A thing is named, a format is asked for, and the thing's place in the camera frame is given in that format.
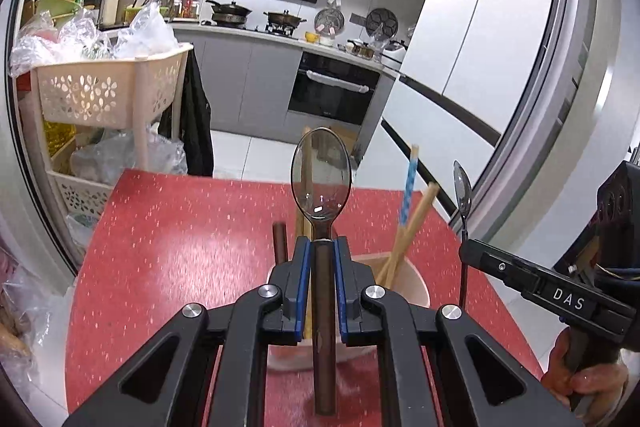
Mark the blue patterned chopstick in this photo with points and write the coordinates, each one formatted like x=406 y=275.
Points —
x=410 y=182

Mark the wooden chopstick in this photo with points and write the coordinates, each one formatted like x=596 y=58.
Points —
x=303 y=224
x=430 y=201
x=421 y=203

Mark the light green plastic bowl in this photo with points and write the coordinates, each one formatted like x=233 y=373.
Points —
x=57 y=7

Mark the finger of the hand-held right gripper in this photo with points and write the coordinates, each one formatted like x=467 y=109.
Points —
x=495 y=264

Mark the pink utensil holder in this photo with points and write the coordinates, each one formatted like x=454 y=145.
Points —
x=412 y=289

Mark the white refrigerator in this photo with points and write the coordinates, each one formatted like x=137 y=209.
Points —
x=475 y=57

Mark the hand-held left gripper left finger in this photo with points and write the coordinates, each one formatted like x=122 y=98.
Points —
x=301 y=287

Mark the clear plastic bag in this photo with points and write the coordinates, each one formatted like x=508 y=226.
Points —
x=125 y=157

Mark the person's right hand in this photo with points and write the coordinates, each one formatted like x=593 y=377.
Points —
x=595 y=384

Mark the black built-in oven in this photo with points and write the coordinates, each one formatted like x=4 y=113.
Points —
x=332 y=97

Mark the pile of clear plastic bags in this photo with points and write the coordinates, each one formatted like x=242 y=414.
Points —
x=145 y=32

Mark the black jacket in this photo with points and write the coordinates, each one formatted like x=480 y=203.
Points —
x=197 y=122

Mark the yellow bowl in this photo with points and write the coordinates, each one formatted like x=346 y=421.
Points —
x=312 y=37

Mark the beige plastic storage cart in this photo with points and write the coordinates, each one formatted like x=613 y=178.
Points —
x=100 y=87

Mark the rice cooker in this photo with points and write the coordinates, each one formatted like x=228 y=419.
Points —
x=395 y=52

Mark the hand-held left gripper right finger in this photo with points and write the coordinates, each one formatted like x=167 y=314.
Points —
x=340 y=287

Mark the round metal steamer rack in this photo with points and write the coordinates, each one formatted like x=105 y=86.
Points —
x=329 y=21

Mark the white utensil caddy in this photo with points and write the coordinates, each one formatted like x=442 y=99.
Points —
x=109 y=7

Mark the crumpled plastic bag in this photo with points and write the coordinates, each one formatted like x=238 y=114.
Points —
x=25 y=307

